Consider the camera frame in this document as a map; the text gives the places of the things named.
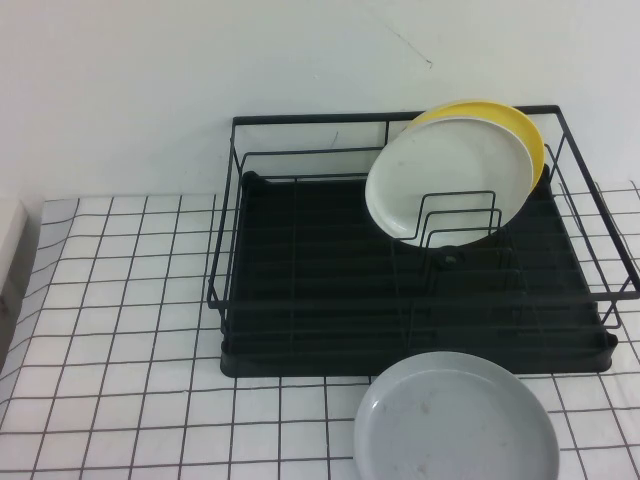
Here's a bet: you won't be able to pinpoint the white round plate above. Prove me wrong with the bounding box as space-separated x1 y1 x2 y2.
364 117 534 242

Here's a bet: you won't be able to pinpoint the grey round plate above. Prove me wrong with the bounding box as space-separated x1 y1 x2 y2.
353 351 555 480

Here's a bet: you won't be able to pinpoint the yellow round plate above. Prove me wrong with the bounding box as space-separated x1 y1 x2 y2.
402 98 547 194

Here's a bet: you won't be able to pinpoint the black plastic drip tray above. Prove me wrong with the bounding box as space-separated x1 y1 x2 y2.
219 169 620 379

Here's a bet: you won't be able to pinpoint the white black-grid tablecloth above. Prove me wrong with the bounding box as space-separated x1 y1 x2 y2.
0 182 640 480

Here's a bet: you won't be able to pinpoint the black wire dish rack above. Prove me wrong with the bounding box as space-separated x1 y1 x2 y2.
205 103 640 351

